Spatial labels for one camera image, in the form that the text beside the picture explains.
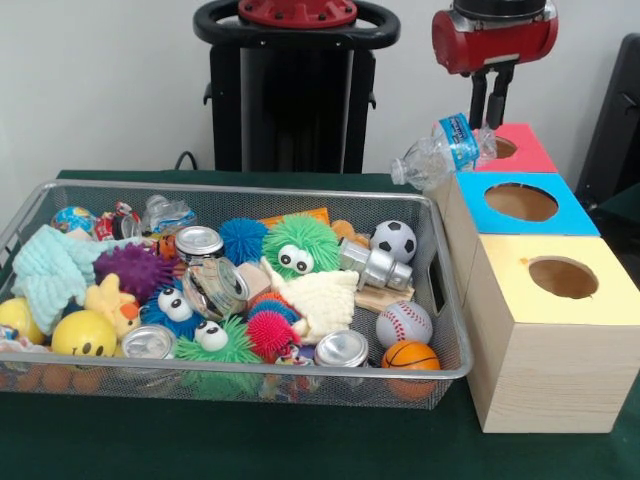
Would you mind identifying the purple spiky ball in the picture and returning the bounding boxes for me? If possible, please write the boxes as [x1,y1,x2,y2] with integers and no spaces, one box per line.
[94,243,176,304]

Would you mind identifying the silver plastic toy truck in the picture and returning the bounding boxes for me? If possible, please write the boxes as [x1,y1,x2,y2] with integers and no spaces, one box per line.
[339,237,415,292]

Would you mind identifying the blue fuzzy eyed ball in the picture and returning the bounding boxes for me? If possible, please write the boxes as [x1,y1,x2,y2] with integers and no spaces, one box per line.
[140,284,201,336]

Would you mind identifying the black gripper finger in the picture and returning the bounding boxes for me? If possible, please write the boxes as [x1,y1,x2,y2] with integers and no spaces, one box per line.
[468,73,489,132]
[487,67,515,130]

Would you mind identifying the crushed clear bottle blue label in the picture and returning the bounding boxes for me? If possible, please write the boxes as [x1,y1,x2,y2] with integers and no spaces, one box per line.
[390,112,499,194]

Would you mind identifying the orange toy basketball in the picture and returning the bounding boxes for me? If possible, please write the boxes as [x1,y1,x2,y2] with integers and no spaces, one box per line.
[381,340,441,371]

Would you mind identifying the wooden box with three holes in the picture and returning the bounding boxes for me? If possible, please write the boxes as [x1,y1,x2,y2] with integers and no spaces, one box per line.
[422,121,640,434]

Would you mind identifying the shallow metal mesh bin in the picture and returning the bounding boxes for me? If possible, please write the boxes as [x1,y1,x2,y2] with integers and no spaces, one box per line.
[0,179,474,411]

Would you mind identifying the large green fuzzy eyed ball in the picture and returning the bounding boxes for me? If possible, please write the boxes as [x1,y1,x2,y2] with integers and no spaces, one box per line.
[262,214,341,276]

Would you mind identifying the white toy baseball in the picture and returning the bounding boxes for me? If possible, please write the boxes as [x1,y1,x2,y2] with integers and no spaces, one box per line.
[375,300,433,349]

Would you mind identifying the light blue cloth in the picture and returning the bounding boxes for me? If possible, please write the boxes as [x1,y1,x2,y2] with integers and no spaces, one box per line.
[10,223,146,336]

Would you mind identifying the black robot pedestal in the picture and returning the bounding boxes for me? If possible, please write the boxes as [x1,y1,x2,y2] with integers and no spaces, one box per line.
[193,0,401,174]

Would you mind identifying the dark green tablecloth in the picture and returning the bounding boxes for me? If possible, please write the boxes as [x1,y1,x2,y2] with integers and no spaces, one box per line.
[0,169,640,480]
[592,182,640,241]

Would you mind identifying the black cable behind table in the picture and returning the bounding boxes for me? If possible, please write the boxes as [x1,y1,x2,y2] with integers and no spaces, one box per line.
[174,149,201,172]

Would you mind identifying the black and white soccer ball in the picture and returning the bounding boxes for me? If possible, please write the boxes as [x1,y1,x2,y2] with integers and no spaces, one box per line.
[369,220,418,264]

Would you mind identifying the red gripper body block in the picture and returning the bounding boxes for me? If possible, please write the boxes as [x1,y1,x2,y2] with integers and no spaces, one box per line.
[431,2,560,77]

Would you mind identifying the yellow smiley ball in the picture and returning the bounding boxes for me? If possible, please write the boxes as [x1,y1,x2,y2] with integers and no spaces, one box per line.
[51,309,119,357]

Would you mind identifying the small green fuzzy eyed ball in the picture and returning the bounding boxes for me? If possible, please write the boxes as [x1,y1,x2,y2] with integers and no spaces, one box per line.
[173,315,264,365]

